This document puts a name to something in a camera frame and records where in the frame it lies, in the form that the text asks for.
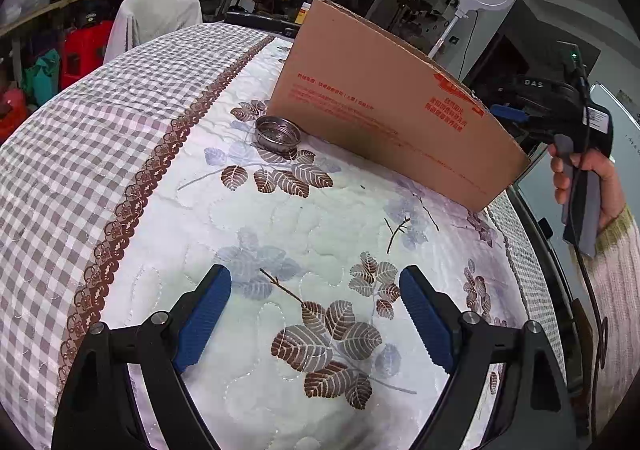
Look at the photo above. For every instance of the person's right hand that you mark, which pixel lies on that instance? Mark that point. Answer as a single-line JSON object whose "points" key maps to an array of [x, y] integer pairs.
{"points": [[607, 185]]}

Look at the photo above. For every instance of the white covered chair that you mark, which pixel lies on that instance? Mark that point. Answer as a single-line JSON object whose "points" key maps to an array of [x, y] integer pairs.
{"points": [[150, 15]]}

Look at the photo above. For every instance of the person's right forearm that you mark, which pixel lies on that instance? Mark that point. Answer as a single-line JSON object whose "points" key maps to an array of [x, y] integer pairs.
{"points": [[620, 290]]}

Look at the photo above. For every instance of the red plastic stool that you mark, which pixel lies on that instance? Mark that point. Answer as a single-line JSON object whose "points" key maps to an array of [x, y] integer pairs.
{"points": [[82, 50]]}

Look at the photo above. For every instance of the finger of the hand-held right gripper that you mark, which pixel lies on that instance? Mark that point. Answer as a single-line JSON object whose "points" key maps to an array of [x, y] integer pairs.
{"points": [[507, 111]]}

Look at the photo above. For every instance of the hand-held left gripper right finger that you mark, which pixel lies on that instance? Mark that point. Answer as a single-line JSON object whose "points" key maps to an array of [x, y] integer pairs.
{"points": [[425, 320]]}

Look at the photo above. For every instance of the round metal bowl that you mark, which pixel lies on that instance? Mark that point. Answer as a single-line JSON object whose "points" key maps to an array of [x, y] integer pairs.
{"points": [[277, 140]]}

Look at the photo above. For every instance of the brown cardboard box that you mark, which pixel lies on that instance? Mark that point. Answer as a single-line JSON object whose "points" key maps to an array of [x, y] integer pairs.
{"points": [[380, 105]]}

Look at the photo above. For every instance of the orange label bottle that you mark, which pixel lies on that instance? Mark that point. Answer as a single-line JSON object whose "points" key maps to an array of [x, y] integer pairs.
{"points": [[302, 14]]}

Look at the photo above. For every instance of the green bag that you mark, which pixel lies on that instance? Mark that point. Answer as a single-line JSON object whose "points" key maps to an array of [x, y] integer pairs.
{"points": [[42, 75]]}

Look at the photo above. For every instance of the red bag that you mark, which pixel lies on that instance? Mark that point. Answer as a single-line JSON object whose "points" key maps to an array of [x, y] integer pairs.
{"points": [[10, 115]]}

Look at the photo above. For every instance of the checked floral quilt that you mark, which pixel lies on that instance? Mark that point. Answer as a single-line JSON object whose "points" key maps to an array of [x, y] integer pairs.
{"points": [[300, 230]]}

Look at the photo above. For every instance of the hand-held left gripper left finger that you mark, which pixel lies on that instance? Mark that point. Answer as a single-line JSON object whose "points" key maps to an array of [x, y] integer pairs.
{"points": [[205, 317]]}

